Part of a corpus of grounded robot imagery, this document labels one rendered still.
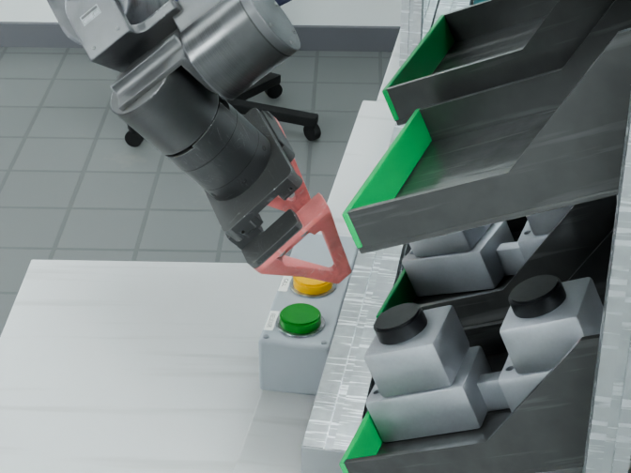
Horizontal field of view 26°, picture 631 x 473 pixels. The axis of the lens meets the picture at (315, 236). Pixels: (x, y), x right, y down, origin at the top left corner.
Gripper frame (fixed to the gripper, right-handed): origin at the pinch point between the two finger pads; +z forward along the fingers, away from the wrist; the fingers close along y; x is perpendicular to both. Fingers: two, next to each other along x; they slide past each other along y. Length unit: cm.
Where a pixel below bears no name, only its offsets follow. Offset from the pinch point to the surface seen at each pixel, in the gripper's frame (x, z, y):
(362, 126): 0, 47, 78
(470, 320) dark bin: -6.3, -0.8, -18.9
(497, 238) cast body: -10.7, 0.1, -13.6
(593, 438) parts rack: -9.5, -8.7, -39.2
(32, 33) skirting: 79, 102, 327
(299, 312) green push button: 10.9, 19.4, 19.5
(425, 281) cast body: -5.1, -0.1, -12.3
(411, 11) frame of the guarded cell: -16, 46, 90
